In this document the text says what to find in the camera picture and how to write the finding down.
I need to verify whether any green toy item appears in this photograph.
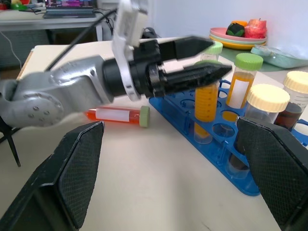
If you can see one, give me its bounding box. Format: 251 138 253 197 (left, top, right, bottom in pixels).
11 1 29 12

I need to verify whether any red toy apple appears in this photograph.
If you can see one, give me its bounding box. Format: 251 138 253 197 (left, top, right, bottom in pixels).
244 18 268 39

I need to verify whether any blue test tube rack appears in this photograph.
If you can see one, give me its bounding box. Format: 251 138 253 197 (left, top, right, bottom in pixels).
148 79 308 197

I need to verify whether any black tripod leg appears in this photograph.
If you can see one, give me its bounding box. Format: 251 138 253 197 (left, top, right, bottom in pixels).
0 115 22 168

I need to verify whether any black and green toy fruit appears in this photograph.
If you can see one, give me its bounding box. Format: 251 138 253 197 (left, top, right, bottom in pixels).
227 22 245 37

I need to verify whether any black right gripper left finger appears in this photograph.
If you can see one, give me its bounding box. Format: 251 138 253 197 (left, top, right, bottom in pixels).
0 121 105 231

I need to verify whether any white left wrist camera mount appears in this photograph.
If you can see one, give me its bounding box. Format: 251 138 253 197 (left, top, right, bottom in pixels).
111 0 149 102

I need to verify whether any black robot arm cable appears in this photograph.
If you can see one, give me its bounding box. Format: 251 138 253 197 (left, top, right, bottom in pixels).
44 7 120 72

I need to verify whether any laptop computer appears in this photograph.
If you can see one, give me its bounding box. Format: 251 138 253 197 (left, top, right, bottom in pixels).
42 0 97 19

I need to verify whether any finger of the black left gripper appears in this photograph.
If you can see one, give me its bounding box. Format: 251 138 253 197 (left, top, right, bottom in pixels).
157 36 216 61
165 61 233 94

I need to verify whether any red test tube green cap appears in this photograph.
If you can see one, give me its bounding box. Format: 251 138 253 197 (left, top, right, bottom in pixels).
84 105 151 128

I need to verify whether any clear test tube green cap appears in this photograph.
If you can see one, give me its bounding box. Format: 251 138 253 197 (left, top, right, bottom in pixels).
200 41 224 64

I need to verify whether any teal tray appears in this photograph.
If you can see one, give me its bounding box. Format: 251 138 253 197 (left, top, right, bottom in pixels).
250 45 308 68

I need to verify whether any yellow plate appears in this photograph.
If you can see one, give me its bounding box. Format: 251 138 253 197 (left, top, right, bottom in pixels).
209 38 267 51

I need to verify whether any white cable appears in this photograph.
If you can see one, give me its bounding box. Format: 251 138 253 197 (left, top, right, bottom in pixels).
0 30 23 71

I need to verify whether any light green plate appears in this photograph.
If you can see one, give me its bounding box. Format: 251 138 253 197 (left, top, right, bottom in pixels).
208 35 268 45

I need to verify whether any pink plate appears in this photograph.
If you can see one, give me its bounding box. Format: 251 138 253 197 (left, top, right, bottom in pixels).
209 27 268 43

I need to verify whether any white desk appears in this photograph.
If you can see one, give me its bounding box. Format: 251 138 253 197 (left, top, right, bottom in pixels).
0 9 117 45

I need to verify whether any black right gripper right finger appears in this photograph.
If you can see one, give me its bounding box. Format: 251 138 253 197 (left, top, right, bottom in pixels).
236 117 308 231

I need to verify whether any yellow test tube green cap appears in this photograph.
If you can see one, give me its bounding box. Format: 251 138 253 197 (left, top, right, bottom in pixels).
193 60 223 145
222 52 264 121

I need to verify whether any dark test tube cream cap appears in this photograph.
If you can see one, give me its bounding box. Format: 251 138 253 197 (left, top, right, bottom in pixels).
274 71 308 132
227 84 291 180

